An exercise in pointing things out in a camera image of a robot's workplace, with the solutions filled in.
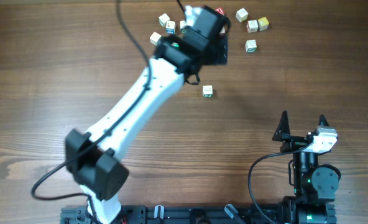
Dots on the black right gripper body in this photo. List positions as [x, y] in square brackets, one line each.
[294, 144]

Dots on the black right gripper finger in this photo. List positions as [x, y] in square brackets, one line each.
[322, 121]
[282, 132]

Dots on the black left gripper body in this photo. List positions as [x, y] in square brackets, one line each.
[219, 56]

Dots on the tree picture green block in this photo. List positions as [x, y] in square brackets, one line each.
[207, 91]

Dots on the red U letter block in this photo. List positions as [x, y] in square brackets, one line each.
[222, 32]

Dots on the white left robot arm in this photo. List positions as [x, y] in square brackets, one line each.
[94, 157]

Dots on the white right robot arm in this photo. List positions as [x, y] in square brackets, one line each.
[314, 184]

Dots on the green N letter block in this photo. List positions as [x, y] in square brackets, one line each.
[183, 26]

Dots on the red M letter block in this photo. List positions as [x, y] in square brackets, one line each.
[220, 10]

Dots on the blue letter block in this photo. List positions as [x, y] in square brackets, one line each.
[170, 27]

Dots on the green V letter block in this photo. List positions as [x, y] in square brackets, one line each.
[251, 46]

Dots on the leaf picture red block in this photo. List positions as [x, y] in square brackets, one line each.
[252, 26]

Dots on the plain white wooden block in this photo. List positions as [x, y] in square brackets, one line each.
[163, 19]

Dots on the green Z letter block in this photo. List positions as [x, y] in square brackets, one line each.
[154, 38]

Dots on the yellow top wooden block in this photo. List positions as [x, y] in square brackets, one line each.
[263, 23]

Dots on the yellow green ring block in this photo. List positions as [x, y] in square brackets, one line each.
[241, 15]

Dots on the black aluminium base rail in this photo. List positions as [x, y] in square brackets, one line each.
[229, 214]

